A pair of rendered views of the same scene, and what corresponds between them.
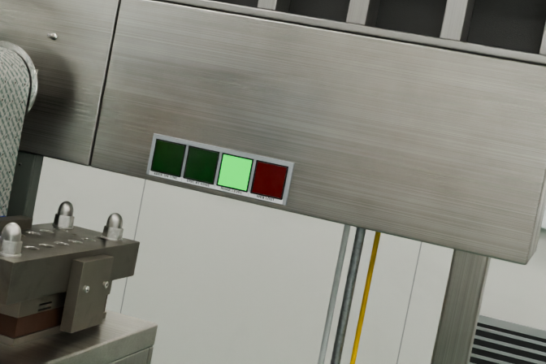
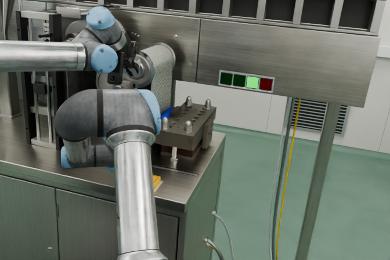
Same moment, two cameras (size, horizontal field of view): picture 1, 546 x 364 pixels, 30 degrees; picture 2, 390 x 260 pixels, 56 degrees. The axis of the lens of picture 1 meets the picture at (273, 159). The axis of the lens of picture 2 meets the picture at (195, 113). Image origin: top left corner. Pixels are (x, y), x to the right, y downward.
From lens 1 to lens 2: 0.47 m
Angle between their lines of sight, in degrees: 17
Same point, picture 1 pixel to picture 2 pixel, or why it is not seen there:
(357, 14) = (296, 20)
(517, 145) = (361, 66)
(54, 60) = (177, 44)
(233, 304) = (209, 87)
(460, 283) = (332, 109)
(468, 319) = (335, 121)
